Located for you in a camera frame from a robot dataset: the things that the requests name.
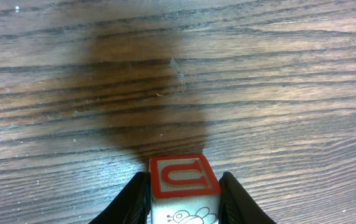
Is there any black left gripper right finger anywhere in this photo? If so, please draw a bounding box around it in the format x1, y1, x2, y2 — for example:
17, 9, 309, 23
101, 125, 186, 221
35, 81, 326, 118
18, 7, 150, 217
218, 172, 276, 224

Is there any red 3 wooden block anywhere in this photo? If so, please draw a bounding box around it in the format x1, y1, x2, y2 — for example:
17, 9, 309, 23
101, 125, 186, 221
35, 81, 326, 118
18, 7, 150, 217
149, 154, 222, 224

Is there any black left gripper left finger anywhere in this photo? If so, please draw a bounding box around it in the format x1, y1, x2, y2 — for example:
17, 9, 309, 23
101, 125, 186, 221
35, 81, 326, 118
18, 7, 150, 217
90, 172, 151, 224

